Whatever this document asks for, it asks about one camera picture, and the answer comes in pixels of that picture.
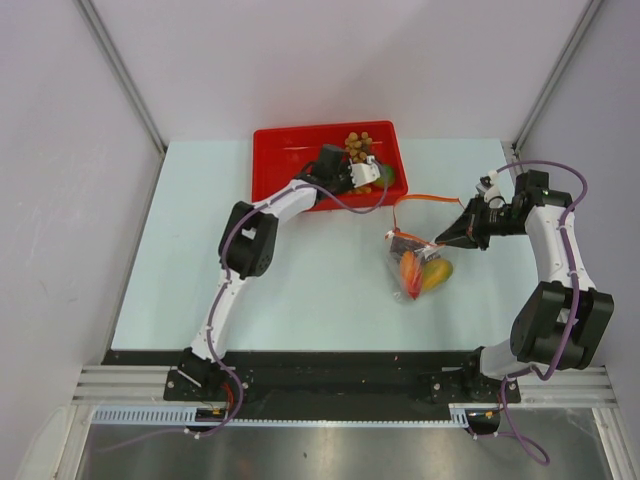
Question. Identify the yellow orange segments pile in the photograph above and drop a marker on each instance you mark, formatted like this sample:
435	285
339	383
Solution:
362	190

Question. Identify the green orange mango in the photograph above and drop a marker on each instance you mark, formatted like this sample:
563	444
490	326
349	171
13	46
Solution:
435	273

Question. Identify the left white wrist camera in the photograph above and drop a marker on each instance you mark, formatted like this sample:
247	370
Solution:
364	173

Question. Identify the green round orange fruit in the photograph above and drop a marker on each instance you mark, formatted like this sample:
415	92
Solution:
387	177

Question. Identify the orange red mango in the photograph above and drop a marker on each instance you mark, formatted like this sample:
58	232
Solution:
410	270

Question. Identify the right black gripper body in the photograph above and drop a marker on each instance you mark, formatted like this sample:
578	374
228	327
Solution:
495	222

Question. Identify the clear zip top bag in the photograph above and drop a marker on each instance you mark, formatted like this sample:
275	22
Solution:
421	217

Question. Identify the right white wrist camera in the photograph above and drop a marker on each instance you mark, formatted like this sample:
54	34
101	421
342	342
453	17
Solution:
489	190

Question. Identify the dark purple grape bunch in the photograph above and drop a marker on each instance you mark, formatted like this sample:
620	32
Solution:
420	250

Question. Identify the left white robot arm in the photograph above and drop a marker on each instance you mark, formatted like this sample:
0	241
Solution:
246	251

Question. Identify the tan longan bunch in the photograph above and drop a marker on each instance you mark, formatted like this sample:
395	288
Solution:
361	144

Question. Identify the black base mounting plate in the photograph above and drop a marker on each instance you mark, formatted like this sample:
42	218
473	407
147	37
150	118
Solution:
357	385

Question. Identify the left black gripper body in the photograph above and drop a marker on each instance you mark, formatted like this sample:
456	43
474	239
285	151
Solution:
341	181

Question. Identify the white slotted cable duct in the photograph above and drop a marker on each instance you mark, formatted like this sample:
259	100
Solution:
205	417

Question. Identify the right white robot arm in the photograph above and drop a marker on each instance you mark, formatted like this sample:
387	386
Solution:
563	321

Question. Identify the red plastic tray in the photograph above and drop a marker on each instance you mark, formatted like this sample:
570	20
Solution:
280	153

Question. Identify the aluminium frame rail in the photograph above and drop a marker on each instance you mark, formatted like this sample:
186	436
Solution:
131	385

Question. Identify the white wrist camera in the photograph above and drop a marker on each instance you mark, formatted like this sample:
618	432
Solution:
489	190
364	173

